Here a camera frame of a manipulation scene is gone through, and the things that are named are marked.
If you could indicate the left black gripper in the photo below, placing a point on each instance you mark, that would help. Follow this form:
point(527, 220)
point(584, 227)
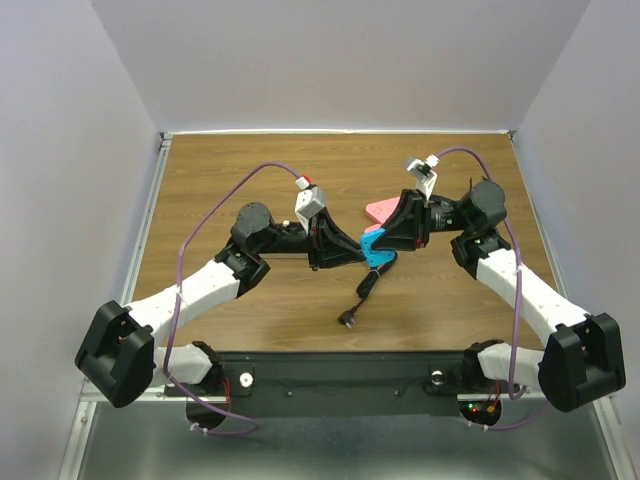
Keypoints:
point(321, 248)

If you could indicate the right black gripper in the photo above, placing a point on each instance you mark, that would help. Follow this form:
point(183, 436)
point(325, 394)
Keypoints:
point(402, 233)

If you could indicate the blue plug adapter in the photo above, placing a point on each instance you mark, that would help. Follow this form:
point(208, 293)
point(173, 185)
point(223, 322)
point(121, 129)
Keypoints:
point(374, 258)

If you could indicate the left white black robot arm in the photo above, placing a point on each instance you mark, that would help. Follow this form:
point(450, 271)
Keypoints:
point(122, 353)

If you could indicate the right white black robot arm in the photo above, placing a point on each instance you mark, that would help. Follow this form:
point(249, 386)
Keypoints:
point(582, 357)

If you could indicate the small pink plug adapter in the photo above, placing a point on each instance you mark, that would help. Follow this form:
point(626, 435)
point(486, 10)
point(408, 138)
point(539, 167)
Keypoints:
point(372, 228)

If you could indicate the pink triangular power socket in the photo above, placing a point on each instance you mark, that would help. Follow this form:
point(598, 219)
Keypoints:
point(381, 210)

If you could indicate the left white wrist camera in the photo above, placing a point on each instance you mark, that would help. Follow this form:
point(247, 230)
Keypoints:
point(309, 202)

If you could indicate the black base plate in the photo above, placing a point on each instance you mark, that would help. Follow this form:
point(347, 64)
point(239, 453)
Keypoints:
point(343, 384)

